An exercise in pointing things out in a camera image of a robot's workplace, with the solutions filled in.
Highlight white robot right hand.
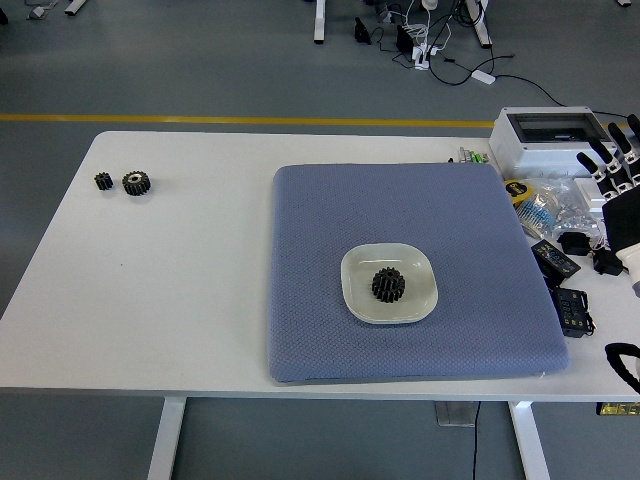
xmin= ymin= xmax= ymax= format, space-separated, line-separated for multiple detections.
xmin=576 ymin=113 xmax=640 ymax=300

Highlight large black gear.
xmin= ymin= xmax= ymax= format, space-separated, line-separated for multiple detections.
xmin=370 ymin=275 xmax=408 ymax=305
xmin=121 ymin=170 xmax=153 ymax=197

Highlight black power adapter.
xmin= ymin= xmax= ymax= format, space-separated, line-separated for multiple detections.
xmin=592 ymin=248 xmax=625 ymax=277
xmin=556 ymin=230 xmax=599 ymax=258

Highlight clear bag of metal parts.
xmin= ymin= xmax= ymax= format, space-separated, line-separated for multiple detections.
xmin=529 ymin=177 xmax=607 ymax=236

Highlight black controller with blue print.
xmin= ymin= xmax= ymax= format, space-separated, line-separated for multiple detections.
xmin=530 ymin=239 xmax=583 ymax=279

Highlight bag of blue resistors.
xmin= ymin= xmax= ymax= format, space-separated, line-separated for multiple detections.
xmin=517 ymin=194 xmax=559 ymax=239

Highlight yellow tape measure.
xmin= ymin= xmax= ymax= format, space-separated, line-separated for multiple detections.
xmin=503 ymin=179 xmax=534 ymax=204

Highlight green and white connectors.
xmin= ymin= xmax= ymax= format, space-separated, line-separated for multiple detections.
xmin=457 ymin=145 xmax=491 ymax=164

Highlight yellow label strip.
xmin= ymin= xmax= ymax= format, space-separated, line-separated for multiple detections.
xmin=595 ymin=401 xmax=640 ymax=416

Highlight blue-grey quilted mat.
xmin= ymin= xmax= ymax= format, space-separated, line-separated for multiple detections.
xmin=265 ymin=162 xmax=571 ymax=385

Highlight white table leg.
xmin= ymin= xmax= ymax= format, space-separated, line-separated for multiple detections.
xmin=147 ymin=398 xmax=187 ymax=480
xmin=508 ymin=401 xmax=552 ymax=480

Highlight white background desk leg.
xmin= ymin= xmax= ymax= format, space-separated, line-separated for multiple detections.
xmin=313 ymin=0 xmax=329 ymax=44
xmin=463 ymin=0 xmax=494 ymax=49

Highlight white charger on floor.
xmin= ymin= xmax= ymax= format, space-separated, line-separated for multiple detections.
xmin=411 ymin=43 xmax=442 ymax=71

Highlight white square dish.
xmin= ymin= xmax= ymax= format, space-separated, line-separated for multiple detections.
xmin=340 ymin=242 xmax=440 ymax=326

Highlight white switch panel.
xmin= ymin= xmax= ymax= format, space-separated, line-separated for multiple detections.
xmin=573 ymin=177 xmax=609 ymax=214

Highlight grey electrical enclosure box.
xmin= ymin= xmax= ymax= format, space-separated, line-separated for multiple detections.
xmin=488 ymin=105 xmax=621 ymax=181

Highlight black floor cable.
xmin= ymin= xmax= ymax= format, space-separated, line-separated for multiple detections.
xmin=428 ymin=49 xmax=631 ymax=119

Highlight grey bracket under table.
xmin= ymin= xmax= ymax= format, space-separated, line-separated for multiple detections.
xmin=433 ymin=401 xmax=476 ymax=427

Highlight black cable under table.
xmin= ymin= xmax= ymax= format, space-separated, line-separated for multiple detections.
xmin=469 ymin=401 xmax=482 ymax=480

